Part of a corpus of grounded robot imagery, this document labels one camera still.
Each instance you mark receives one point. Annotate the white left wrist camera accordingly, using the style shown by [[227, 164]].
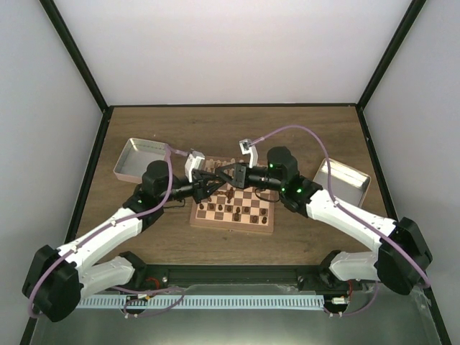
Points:
[[195, 161]]

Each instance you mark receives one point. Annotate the wooden chess board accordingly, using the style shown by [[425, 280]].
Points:
[[237, 210]]

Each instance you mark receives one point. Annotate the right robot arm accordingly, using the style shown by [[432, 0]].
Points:
[[397, 254]]

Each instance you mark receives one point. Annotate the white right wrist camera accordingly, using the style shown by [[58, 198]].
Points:
[[247, 147]]

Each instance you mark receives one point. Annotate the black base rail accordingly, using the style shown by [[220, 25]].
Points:
[[325, 277]]

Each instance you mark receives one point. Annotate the gold metal tray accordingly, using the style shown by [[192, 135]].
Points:
[[348, 184]]

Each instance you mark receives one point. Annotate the light blue cable duct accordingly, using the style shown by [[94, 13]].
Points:
[[208, 302]]

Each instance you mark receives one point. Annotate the pink metal tray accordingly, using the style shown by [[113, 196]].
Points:
[[135, 157]]

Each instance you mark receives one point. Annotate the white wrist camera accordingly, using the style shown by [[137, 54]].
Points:
[[247, 147], [195, 161]]

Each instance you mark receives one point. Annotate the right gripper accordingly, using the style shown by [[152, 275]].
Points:
[[234, 180]]

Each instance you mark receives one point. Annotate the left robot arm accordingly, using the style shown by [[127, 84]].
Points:
[[58, 279]]

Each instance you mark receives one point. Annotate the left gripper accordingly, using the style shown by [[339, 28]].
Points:
[[202, 187]]

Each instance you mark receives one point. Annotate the black enclosure frame post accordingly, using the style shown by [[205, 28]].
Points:
[[58, 22]]

